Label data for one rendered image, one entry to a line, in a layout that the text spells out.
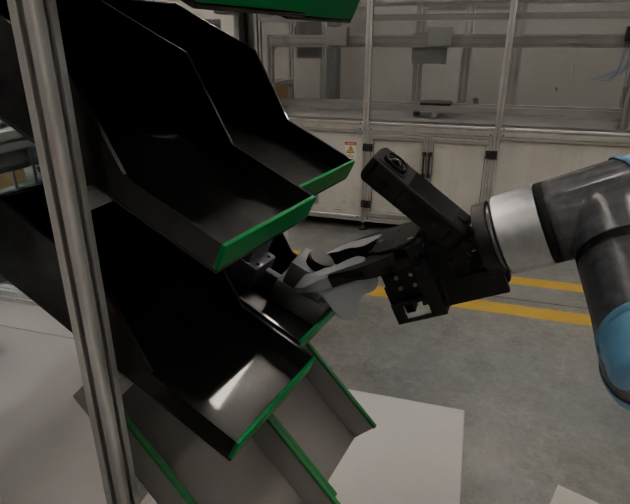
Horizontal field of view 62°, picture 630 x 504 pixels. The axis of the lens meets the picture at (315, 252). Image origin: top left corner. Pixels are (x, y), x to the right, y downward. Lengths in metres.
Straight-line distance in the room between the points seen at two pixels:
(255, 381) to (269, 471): 0.16
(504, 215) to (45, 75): 0.37
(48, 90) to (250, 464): 0.42
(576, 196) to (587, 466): 1.95
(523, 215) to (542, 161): 3.77
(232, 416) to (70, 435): 0.61
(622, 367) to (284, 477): 0.37
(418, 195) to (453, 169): 3.76
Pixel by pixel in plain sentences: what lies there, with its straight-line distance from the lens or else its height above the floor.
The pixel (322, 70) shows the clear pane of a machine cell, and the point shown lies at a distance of 4.34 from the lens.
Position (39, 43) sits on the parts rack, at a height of 1.49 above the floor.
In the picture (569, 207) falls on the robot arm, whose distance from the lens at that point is 0.48.
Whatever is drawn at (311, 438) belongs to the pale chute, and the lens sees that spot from 0.70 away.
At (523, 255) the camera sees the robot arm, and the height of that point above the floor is 1.32.
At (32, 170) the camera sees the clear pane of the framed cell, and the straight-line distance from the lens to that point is 1.38.
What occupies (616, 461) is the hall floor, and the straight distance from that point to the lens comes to 2.44.
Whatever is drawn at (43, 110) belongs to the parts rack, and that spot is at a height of 1.45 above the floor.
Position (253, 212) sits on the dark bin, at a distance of 0.43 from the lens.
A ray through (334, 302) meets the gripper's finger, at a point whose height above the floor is 1.24.
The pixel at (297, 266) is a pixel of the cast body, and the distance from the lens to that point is 0.56.
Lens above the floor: 1.49
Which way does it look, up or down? 22 degrees down
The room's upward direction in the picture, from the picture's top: straight up
